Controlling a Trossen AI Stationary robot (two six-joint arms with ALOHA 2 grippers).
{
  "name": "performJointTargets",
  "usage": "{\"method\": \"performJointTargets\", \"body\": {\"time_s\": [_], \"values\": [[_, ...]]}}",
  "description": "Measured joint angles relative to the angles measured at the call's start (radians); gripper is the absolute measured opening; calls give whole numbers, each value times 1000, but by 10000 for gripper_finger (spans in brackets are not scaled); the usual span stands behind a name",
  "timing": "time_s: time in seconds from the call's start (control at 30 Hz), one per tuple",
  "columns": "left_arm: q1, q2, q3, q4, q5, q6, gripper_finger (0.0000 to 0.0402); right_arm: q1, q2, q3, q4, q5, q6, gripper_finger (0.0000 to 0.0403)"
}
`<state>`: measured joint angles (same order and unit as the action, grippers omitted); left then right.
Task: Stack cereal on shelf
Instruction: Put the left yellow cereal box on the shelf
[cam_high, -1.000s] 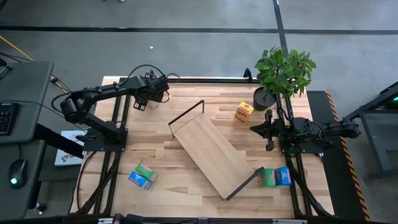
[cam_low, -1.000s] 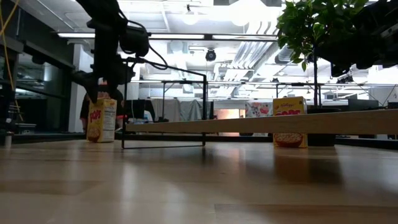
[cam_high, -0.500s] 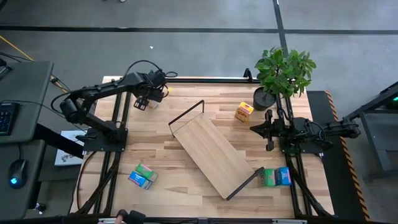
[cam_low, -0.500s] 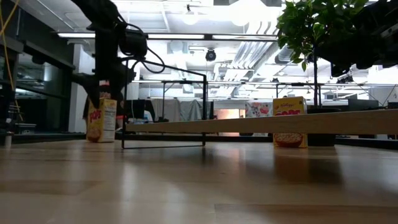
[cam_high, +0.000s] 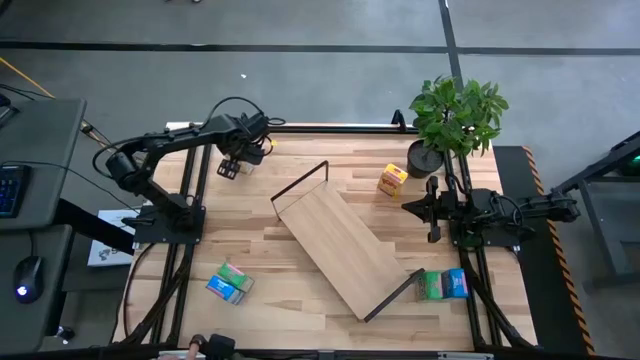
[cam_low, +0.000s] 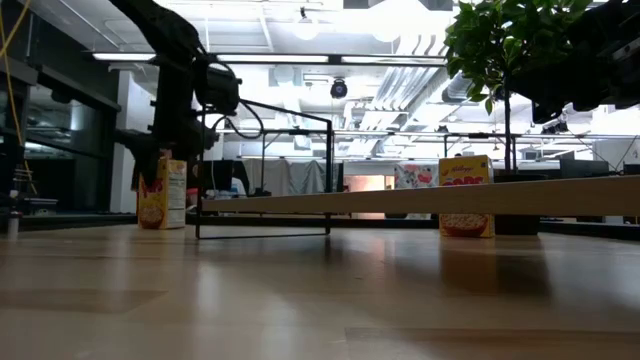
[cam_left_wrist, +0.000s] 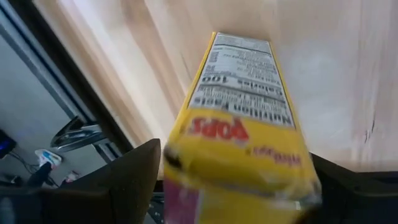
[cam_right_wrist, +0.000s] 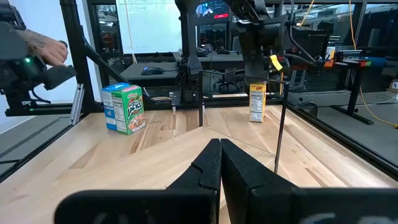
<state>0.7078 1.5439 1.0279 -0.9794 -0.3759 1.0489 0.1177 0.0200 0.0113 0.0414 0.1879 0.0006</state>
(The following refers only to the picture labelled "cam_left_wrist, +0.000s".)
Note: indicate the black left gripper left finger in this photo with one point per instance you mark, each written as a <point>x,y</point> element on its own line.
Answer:
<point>133,180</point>

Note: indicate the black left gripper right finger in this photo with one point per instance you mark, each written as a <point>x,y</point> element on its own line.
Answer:
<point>335,199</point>

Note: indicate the yellow Corn Pops cereal box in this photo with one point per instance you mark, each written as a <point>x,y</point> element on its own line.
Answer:
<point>239,155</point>

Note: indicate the white and blue floor object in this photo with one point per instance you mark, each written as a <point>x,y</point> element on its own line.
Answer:
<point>49,157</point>

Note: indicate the black device with blue light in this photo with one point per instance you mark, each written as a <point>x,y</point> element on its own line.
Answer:
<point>6,144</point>

